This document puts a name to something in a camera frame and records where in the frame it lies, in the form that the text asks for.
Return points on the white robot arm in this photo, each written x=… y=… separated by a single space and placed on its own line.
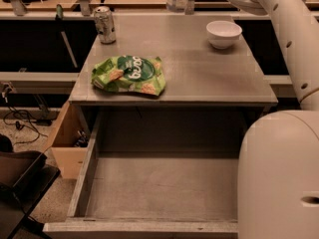
x=278 y=167

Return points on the wooden box on floor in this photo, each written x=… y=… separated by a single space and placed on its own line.
x=62 y=142

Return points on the green snack chip bag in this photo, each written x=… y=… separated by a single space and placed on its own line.
x=129 y=74

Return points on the white ceramic bowl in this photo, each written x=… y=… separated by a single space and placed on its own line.
x=222 y=34

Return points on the black chair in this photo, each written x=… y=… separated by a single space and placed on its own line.
x=25 y=177

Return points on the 7up soda can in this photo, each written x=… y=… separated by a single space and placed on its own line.
x=105 y=24

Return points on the grey cabinet with open drawer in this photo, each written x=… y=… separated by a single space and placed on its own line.
x=164 y=167

